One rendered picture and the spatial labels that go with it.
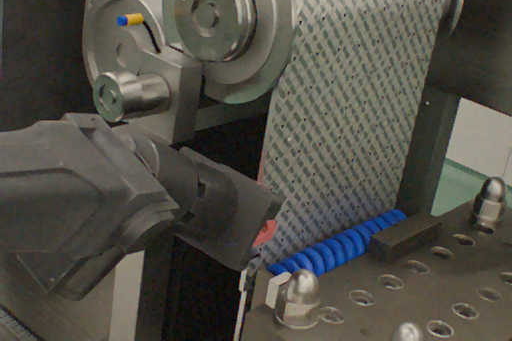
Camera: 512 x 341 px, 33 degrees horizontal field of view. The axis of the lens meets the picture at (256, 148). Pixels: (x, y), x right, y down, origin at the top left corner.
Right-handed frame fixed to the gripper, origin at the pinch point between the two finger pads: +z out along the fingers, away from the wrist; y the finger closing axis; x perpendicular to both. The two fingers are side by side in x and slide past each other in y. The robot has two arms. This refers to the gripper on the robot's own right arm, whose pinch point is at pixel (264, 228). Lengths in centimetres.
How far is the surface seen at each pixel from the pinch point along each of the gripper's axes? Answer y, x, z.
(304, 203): 0.2, 3.5, 3.7
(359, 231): 2.1, 3.5, 12.4
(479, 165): -95, 47, 277
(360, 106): 0.2, 13.7, 4.5
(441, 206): -92, 23, 255
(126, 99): -7.6, 4.4, -14.7
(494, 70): 3.1, 25.0, 21.0
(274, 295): 4.9, -4.2, -1.6
